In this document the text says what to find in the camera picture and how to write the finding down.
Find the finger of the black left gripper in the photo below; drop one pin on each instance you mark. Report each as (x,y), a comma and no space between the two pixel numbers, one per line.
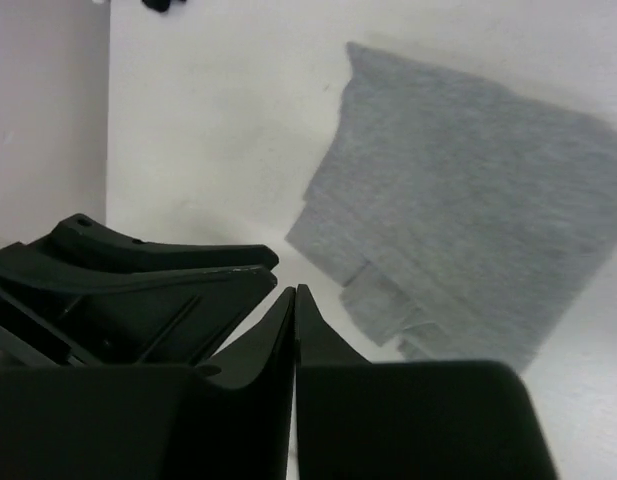
(23,266)
(83,242)

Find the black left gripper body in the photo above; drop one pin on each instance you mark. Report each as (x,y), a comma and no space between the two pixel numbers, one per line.
(178,324)

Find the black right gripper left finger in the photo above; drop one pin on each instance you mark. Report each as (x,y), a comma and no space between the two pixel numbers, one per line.
(228,418)

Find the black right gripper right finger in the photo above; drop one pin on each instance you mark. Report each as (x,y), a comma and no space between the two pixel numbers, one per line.
(423,420)

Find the grey tank top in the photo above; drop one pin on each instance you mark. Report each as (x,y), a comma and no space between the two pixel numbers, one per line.
(458,216)

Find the black folded tank top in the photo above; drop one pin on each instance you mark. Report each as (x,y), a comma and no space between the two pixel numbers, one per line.
(162,6)

